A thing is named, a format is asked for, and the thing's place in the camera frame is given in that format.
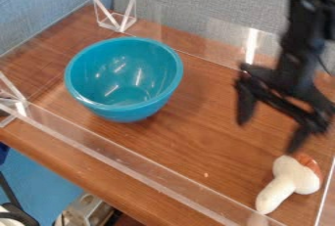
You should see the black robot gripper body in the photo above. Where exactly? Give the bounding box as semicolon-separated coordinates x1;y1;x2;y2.
237;51;335;132

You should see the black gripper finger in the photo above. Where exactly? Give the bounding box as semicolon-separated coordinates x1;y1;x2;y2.
236;81;257;126
286;124;318;154

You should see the white toy mushroom brown cap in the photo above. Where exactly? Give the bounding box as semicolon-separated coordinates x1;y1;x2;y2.
255;153;323;214

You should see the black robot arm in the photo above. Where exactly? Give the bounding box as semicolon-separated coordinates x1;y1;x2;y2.
235;0;335;154

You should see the blue plastic bowl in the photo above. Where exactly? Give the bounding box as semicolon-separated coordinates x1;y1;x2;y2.
64;37;184;122

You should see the clear acrylic back barrier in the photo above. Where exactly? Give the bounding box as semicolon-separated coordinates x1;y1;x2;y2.
126;4;335;102

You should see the clear acrylic barrier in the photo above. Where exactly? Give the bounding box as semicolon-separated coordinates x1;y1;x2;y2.
126;4;335;102
0;103;286;226

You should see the clear acrylic front barrier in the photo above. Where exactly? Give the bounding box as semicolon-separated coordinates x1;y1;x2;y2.
0;103;286;226

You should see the white power strip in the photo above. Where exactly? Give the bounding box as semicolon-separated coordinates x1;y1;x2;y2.
52;193;115;226

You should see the clear acrylic corner bracket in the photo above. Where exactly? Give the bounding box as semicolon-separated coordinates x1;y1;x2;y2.
93;0;138;33

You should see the clear acrylic left bracket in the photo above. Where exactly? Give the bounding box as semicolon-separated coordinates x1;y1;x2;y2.
0;71;28;128

